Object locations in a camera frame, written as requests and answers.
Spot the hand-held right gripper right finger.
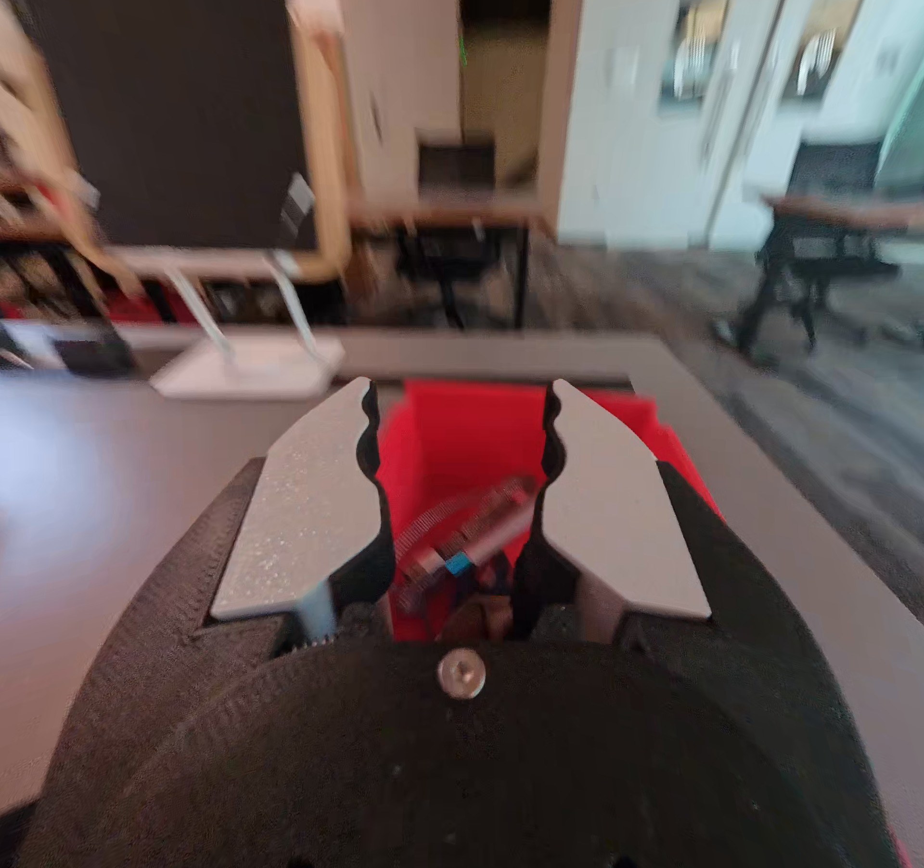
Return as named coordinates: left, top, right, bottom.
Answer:
left=511, top=379, right=713, bottom=644

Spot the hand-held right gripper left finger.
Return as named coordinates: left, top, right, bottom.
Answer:
left=209, top=377, right=396, bottom=647

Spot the grey braided usb cable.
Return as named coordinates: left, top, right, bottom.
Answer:
left=393, top=474, right=539, bottom=616

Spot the red plastic bin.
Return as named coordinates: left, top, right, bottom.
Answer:
left=375, top=377, right=724, bottom=642

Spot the black flat device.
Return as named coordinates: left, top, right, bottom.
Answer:
left=0, top=319, right=137, bottom=380

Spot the wooden table with black legs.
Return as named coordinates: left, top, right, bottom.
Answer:
left=350, top=203, right=558, bottom=331

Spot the black office chair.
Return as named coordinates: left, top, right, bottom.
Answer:
left=732, top=138, right=907, bottom=364
left=415, top=133, right=501, bottom=199

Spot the wooden desk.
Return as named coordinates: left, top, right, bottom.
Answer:
left=761, top=191, right=924, bottom=235

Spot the framed wall picture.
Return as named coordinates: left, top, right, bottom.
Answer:
left=658, top=0, right=733, bottom=116
left=782, top=0, right=869, bottom=110

